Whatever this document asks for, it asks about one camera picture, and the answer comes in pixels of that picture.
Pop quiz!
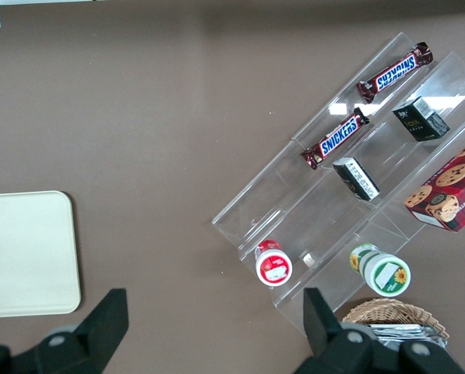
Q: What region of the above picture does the cream plastic tray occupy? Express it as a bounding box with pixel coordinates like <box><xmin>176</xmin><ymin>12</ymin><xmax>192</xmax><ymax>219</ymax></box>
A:
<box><xmin>0</xmin><ymin>189</ymin><xmax>82</xmax><ymax>319</ymax></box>

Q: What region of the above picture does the clear acrylic stepped display shelf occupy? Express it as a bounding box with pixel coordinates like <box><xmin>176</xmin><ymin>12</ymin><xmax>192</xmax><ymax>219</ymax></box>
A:
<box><xmin>211</xmin><ymin>31</ymin><xmax>465</xmax><ymax>338</ymax></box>

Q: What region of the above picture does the red white yogurt cup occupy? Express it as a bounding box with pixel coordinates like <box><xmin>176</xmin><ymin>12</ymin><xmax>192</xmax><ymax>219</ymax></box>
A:
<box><xmin>254</xmin><ymin>238</ymin><xmax>294</xmax><ymax>288</ymax></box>

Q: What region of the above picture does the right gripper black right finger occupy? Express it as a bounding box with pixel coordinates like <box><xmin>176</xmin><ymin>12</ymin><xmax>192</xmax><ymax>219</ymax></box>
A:
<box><xmin>294</xmin><ymin>288</ymin><xmax>465</xmax><ymax>374</ymax></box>

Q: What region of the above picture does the silver foil wrapped packet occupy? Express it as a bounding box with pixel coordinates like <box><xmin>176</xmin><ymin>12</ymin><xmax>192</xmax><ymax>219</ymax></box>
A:
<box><xmin>367</xmin><ymin>323</ymin><xmax>448</xmax><ymax>348</ymax></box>

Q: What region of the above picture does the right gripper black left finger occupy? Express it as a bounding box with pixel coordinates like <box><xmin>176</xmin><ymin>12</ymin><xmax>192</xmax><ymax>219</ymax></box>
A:
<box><xmin>0</xmin><ymin>288</ymin><xmax>130</xmax><ymax>374</ymax></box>

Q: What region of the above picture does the green white sunflower cup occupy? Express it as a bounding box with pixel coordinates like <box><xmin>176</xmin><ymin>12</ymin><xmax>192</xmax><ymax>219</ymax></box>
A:
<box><xmin>349</xmin><ymin>243</ymin><xmax>412</xmax><ymax>298</ymax></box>

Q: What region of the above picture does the woven wicker basket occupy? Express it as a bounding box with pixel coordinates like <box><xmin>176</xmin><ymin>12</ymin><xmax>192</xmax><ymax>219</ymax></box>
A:
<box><xmin>340</xmin><ymin>298</ymin><xmax>451</xmax><ymax>348</ymax></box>

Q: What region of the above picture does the red chocolate chip cookie box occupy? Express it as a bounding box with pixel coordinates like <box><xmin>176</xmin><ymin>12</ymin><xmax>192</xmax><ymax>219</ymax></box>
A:
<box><xmin>403</xmin><ymin>132</ymin><xmax>465</xmax><ymax>233</ymax></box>

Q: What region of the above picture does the small black carton box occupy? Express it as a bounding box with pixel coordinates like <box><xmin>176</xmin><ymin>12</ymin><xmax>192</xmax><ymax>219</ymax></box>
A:
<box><xmin>332</xmin><ymin>157</ymin><xmax>382</xmax><ymax>203</ymax></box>
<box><xmin>392</xmin><ymin>95</ymin><xmax>451</xmax><ymax>143</ymax></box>

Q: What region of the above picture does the Snickers chocolate bar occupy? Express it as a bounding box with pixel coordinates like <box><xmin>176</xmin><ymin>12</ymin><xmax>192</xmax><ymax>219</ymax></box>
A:
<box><xmin>356</xmin><ymin>41</ymin><xmax>435</xmax><ymax>104</ymax></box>
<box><xmin>300</xmin><ymin>108</ymin><xmax>371</xmax><ymax>171</ymax></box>

